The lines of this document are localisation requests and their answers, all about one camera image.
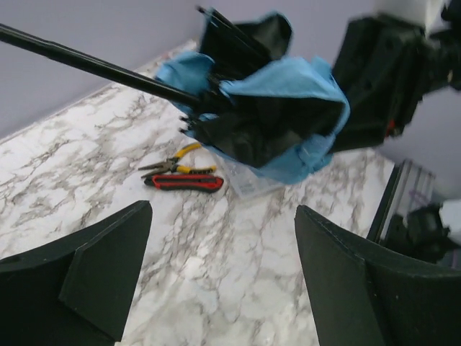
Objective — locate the blue umbrella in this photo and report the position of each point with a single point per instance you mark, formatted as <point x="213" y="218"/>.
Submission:
<point x="241" y="96"/>

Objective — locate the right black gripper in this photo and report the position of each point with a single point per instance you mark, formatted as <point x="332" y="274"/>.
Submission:
<point x="385" y="67"/>

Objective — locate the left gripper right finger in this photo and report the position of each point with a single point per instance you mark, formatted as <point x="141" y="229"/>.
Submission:
<point x="363" y="294"/>

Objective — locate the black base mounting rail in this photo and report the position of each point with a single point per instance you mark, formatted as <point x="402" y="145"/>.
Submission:
<point x="412" y="222"/>

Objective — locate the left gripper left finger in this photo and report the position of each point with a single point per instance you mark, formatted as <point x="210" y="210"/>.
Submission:
<point x="76" y="290"/>

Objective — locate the red handled pliers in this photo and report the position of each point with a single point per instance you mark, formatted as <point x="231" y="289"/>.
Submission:
<point x="198" y="182"/>

